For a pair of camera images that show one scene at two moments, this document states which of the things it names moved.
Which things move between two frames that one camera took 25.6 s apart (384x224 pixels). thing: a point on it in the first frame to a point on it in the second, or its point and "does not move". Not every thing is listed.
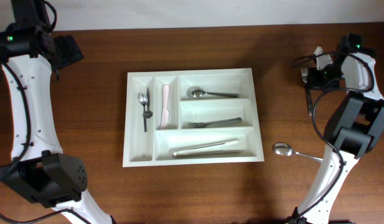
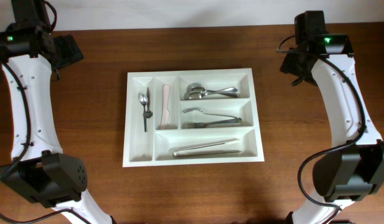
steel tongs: [185, 152] does not move
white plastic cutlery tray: [154, 147] does not move
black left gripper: [79, 57] does not move
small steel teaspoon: [143, 99] does not move
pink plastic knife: [165, 111] does not move
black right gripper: [318, 78] to [292, 66]
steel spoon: [285, 149] to [196, 87]
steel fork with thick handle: [304, 73] to [187, 109]
